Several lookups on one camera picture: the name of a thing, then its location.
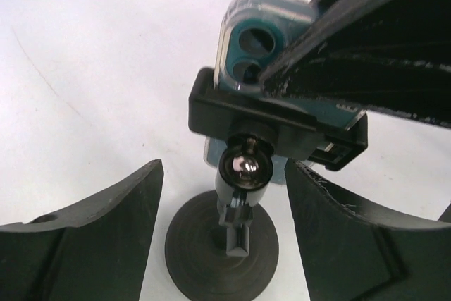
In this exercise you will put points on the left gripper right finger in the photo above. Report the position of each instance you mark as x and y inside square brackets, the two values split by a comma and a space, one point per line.
[354, 249]

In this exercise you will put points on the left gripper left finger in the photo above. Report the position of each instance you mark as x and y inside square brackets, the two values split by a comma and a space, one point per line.
[95, 249]

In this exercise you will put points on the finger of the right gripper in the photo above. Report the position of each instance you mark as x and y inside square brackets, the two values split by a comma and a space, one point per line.
[387, 56]

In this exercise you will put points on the white phone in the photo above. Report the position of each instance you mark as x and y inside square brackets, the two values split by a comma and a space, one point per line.
[267, 68]

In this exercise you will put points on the black round-base phone mount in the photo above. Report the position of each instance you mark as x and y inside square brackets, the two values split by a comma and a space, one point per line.
[222, 244]

